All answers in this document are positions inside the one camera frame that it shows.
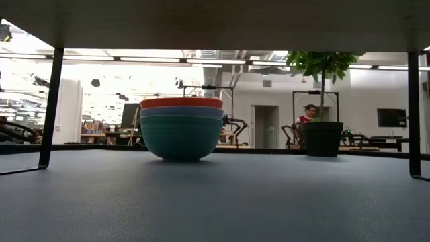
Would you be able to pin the blue plastic bowl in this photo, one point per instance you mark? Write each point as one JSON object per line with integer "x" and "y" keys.
{"x": 181, "y": 112}

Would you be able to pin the red plastic bowl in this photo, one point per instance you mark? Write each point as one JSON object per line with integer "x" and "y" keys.
{"x": 181, "y": 103}

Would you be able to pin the teal plastic bowl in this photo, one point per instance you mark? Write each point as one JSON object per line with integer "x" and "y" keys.
{"x": 181, "y": 141}

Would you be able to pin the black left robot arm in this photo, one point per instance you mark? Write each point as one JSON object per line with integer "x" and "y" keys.
{"x": 4, "y": 33}

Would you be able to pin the black idle robot arm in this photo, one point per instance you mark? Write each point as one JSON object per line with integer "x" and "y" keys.
{"x": 235, "y": 121}
{"x": 289, "y": 129}

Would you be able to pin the grey door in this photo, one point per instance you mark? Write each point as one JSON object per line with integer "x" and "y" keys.
{"x": 265, "y": 127}

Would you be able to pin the white strip ceiling light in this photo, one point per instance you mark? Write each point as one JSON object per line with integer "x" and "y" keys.
{"x": 216, "y": 62}
{"x": 403, "y": 68}
{"x": 360, "y": 66}
{"x": 149, "y": 60}
{"x": 268, "y": 63}
{"x": 89, "y": 58}
{"x": 23, "y": 56}

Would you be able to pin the blue-grey table mat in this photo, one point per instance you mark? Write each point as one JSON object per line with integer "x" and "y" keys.
{"x": 215, "y": 201}

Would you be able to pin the black computer monitor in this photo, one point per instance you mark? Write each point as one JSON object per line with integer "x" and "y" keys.
{"x": 130, "y": 116}

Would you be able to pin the person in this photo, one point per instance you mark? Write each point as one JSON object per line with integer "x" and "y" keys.
{"x": 308, "y": 112}

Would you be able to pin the green plant in black pot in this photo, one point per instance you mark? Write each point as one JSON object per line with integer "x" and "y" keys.
{"x": 322, "y": 139}

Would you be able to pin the yellow target sign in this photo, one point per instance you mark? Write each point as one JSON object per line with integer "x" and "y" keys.
{"x": 89, "y": 126}

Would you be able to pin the black workbench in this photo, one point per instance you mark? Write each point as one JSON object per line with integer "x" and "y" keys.
{"x": 386, "y": 138}

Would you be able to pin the black flat screen television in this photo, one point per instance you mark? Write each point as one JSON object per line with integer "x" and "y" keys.
{"x": 391, "y": 117}

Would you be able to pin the black camera gantry frame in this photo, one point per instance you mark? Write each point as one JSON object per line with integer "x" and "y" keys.
{"x": 315, "y": 92}
{"x": 208, "y": 87}

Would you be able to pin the silver ventilation duct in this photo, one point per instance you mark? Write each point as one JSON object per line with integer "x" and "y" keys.
{"x": 211, "y": 72}

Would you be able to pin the black aluminium table frame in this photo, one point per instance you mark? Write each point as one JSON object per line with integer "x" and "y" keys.
{"x": 100, "y": 147}

